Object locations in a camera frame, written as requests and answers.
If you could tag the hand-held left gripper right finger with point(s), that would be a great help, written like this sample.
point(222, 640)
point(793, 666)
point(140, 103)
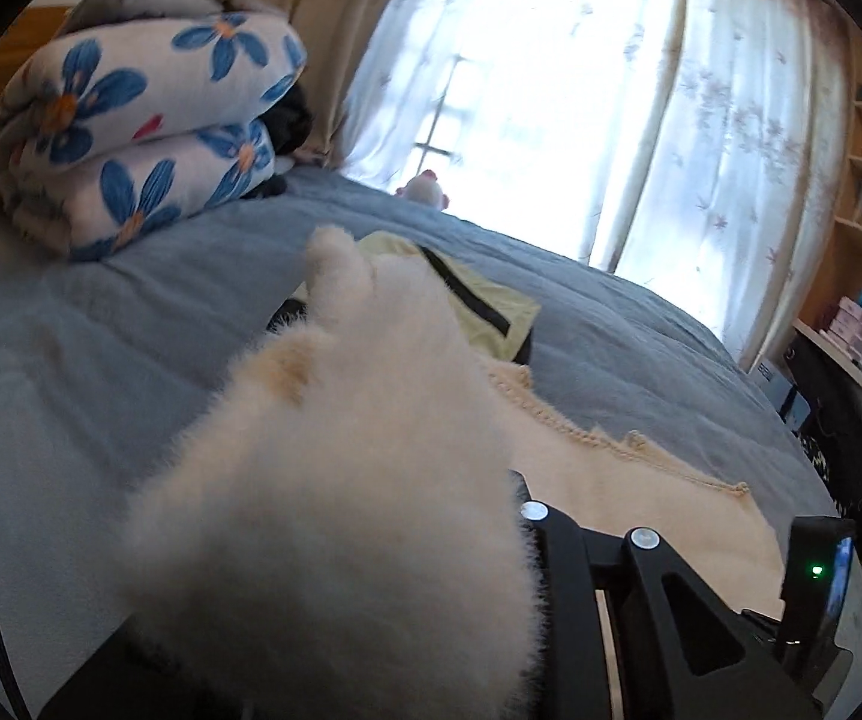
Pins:
point(551, 532)

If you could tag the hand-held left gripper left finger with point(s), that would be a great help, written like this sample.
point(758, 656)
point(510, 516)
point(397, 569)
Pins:
point(101, 682)

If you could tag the cream fluffy sweater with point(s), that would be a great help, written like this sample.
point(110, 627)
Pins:
point(363, 502)

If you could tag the black and white patterned cloth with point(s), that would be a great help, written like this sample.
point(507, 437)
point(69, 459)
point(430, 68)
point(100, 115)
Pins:
point(817, 459)

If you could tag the black bag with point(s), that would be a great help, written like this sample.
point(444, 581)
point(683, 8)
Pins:
point(843, 420)

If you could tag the blue and white box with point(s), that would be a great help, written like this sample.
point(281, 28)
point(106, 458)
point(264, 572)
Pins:
point(779, 390)

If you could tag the yellow-green garment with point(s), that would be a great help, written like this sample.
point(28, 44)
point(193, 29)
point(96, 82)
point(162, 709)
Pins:
point(491, 300)

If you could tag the stack of pink boxes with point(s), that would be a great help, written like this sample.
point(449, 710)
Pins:
point(858, 334)

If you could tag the white plush toy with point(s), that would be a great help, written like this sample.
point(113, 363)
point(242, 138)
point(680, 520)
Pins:
point(423, 189)

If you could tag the sheer white curtain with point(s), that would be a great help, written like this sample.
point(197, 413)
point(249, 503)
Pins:
point(513, 90)
point(738, 165)

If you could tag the beige curtain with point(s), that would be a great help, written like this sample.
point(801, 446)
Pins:
point(341, 30)

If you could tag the blue floral quilt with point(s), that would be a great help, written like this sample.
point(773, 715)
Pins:
point(138, 127)

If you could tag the grey folded cloth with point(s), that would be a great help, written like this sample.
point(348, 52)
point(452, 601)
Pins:
point(146, 0)

